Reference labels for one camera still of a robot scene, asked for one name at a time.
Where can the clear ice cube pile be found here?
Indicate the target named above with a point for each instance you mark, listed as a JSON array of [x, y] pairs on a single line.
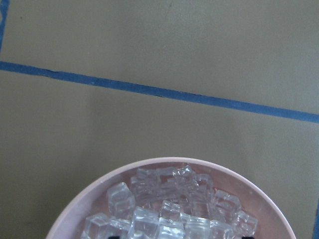
[[170, 203]]

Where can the pink bowl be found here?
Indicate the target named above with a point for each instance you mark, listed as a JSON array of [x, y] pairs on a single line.
[[272, 223]]

